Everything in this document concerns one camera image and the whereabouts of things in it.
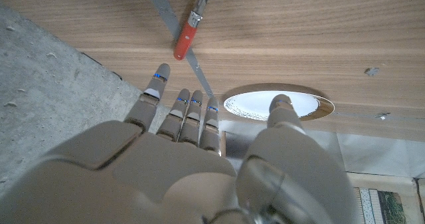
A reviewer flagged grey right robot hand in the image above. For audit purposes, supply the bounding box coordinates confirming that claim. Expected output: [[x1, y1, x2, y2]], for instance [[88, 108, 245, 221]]
[[0, 62, 365, 224]]

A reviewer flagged red-handled metal fork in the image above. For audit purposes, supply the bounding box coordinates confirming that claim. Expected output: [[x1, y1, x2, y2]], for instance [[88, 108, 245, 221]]
[[173, 0, 230, 61]]

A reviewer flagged white paper plate gold rim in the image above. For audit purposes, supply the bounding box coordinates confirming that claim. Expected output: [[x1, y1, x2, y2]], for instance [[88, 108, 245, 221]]
[[222, 90, 335, 122]]

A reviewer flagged grey tape strip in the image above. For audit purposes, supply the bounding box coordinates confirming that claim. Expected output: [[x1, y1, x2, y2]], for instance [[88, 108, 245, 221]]
[[142, 0, 215, 98]]

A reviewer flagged printed room backdrop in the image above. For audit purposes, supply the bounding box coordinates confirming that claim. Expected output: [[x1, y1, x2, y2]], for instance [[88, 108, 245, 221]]
[[218, 119, 425, 224]]

